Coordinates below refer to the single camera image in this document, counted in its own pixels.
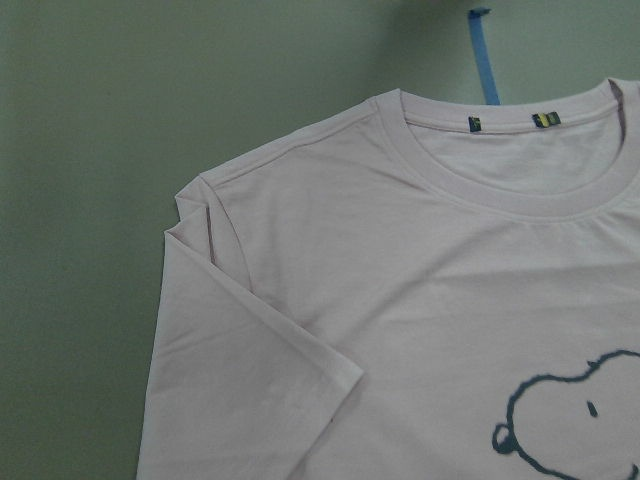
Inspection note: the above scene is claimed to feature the pink Snoopy t-shirt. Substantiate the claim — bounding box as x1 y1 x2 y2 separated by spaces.
137 79 639 479

